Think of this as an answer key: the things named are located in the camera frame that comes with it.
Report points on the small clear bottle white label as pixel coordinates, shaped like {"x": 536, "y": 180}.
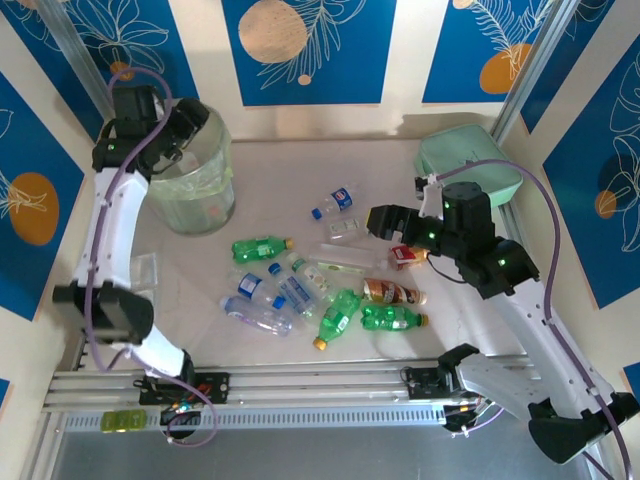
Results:
{"x": 345, "y": 227}

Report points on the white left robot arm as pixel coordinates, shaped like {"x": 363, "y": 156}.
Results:
{"x": 107, "y": 225}

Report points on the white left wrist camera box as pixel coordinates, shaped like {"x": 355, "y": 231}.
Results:
{"x": 161, "y": 109}

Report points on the brown label drink bottle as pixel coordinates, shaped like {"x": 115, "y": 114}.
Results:
{"x": 385, "y": 291}

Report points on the clear bottle light blue label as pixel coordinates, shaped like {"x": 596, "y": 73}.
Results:
{"x": 255, "y": 317}

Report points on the crushed clear bottle blue label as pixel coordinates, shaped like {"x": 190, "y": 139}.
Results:
{"x": 248, "y": 285}

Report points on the long clear bottle white cap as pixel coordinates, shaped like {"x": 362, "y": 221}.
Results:
{"x": 345, "y": 257}

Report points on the clear bottle blue printed label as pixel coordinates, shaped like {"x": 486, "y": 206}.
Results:
{"x": 295, "y": 295}

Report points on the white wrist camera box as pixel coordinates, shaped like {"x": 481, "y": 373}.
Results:
{"x": 427, "y": 192}
{"x": 161, "y": 109}

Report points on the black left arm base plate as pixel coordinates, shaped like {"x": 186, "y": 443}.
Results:
{"x": 215, "y": 387}

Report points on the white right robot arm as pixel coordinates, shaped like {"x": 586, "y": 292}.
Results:
{"x": 540, "y": 330}

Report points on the aluminium frame post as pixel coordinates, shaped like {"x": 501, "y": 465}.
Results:
{"x": 70, "y": 45}
{"x": 530, "y": 70}

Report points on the crushed green bottle yellow cap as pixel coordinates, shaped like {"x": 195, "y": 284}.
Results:
{"x": 390, "y": 318}

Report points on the mint green zip case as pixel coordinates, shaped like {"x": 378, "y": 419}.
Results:
{"x": 465, "y": 150}

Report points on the clear bottle pale green cap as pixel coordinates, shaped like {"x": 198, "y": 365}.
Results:
{"x": 312, "y": 275}

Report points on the clear bottle Pepsi label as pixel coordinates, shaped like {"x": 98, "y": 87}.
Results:
{"x": 341, "y": 197}

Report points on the clear plastic container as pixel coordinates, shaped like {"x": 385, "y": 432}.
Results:
{"x": 146, "y": 267}

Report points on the red printed package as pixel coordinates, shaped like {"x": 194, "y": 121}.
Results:
{"x": 402, "y": 257}

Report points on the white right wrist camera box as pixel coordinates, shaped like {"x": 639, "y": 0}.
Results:
{"x": 427, "y": 192}

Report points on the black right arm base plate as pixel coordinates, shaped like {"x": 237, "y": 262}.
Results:
{"x": 420, "y": 384}

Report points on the aluminium front frame rail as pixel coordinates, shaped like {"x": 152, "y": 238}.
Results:
{"x": 310, "y": 380}

